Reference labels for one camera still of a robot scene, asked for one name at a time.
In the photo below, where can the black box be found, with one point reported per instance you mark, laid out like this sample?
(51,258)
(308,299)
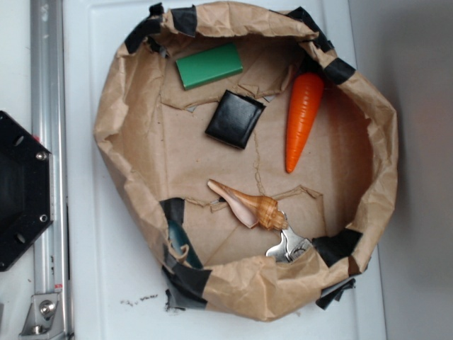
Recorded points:
(234,119)

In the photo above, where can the green rectangular box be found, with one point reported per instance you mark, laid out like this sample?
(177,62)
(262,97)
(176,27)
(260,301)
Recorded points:
(209,65)

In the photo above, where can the brown paper bin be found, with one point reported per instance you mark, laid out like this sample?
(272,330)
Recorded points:
(151,134)

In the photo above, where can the brown spiral seashell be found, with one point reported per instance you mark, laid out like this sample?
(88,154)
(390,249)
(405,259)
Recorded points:
(251,210)

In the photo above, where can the silver metal tool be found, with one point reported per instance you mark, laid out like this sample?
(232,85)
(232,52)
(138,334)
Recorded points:
(290,248)

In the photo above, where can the orange plastic carrot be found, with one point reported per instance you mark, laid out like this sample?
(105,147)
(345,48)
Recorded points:
(305,100)

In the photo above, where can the white tray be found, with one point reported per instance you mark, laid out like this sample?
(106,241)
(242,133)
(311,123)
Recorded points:
(118,289)

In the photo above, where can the aluminium frame rail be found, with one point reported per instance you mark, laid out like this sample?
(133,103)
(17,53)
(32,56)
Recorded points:
(51,249)

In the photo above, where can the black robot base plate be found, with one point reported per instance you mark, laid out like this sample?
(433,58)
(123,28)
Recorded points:
(25,190)

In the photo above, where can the metal corner bracket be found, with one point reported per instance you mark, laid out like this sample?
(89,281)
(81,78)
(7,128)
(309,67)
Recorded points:
(44,319)

